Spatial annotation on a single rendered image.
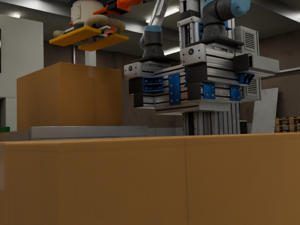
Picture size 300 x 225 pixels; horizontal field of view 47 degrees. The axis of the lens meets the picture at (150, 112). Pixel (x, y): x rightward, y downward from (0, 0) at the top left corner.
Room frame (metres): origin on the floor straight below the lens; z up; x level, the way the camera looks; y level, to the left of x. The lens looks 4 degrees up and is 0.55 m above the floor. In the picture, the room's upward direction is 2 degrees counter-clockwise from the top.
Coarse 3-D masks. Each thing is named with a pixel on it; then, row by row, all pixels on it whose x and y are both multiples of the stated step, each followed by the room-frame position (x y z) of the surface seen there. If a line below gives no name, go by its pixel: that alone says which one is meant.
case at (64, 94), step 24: (48, 72) 1.86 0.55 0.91; (72, 72) 1.81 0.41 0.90; (96, 72) 1.91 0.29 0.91; (120, 72) 2.02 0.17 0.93; (24, 96) 2.11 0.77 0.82; (48, 96) 1.86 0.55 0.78; (72, 96) 1.81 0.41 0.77; (96, 96) 1.91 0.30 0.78; (120, 96) 2.02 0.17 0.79; (24, 120) 2.11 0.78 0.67; (48, 120) 1.86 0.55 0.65; (72, 120) 1.80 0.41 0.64; (96, 120) 1.90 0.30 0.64; (120, 120) 2.01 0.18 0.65
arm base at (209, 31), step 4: (208, 24) 1.79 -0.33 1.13; (212, 24) 1.78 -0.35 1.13; (216, 24) 1.77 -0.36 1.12; (220, 24) 1.78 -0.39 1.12; (224, 24) 1.80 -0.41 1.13; (204, 28) 1.81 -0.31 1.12; (208, 28) 1.79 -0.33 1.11; (212, 28) 1.77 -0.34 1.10; (216, 28) 1.77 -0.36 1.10; (220, 28) 1.77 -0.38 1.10; (224, 28) 1.79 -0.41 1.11; (204, 32) 1.80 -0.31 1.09; (208, 32) 1.78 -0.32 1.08; (212, 32) 1.77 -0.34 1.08; (216, 32) 1.77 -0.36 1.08; (220, 32) 1.76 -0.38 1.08; (224, 32) 1.78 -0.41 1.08; (204, 36) 1.79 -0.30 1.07; (208, 36) 1.77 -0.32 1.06; (212, 36) 1.76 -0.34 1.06; (224, 36) 1.77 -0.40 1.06
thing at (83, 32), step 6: (78, 30) 1.67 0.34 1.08; (84, 30) 1.65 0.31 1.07; (90, 30) 1.66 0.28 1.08; (96, 30) 1.68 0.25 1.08; (60, 36) 1.79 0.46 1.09; (66, 36) 1.75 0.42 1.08; (72, 36) 1.74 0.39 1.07; (78, 36) 1.74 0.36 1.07; (84, 36) 1.75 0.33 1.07; (90, 36) 1.75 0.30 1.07; (54, 42) 1.85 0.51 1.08; (60, 42) 1.85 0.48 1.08; (66, 42) 1.85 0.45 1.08; (72, 42) 1.86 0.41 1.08
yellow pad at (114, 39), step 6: (108, 36) 1.81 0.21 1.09; (114, 36) 1.78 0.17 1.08; (120, 36) 1.80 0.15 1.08; (126, 36) 1.83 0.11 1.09; (96, 42) 1.88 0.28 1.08; (102, 42) 1.88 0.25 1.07; (108, 42) 1.88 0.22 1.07; (114, 42) 1.88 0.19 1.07; (78, 48) 2.00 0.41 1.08; (84, 48) 1.99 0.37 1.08; (90, 48) 1.99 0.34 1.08; (96, 48) 2.00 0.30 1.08
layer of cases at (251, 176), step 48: (0, 144) 0.50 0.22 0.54; (48, 144) 0.37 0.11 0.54; (96, 144) 0.38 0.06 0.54; (144, 144) 0.42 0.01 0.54; (192, 144) 0.47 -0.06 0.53; (240, 144) 0.54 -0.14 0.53; (288, 144) 0.64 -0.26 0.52; (0, 192) 0.50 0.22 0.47; (48, 192) 0.37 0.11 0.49; (96, 192) 0.38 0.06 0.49; (144, 192) 0.42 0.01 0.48; (192, 192) 0.47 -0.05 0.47; (240, 192) 0.54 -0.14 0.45; (288, 192) 0.63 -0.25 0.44
